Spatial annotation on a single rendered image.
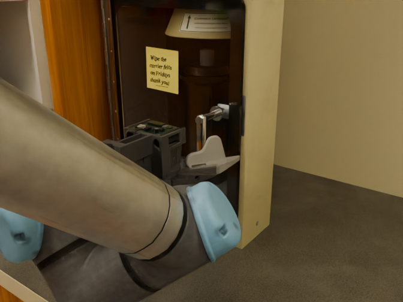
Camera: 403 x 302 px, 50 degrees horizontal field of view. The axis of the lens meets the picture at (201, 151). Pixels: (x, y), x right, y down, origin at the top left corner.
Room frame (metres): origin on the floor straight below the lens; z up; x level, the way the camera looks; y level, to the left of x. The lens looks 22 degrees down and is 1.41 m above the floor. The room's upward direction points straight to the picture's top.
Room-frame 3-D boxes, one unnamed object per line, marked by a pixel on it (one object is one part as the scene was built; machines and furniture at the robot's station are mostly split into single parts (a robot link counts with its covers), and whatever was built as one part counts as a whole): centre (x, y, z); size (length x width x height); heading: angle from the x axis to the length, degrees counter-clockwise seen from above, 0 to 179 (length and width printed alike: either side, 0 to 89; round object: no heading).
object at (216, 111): (0.69, -0.01, 1.17); 0.05 x 0.03 x 0.10; 144
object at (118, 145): (0.56, 0.08, 1.17); 0.12 x 0.08 x 0.09; 144
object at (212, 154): (0.60, -0.02, 1.17); 0.09 x 0.03 x 0.06; 108
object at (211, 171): (0.58, 0.02, 1.15); 0.09 x 0.05 x 0.02; 108
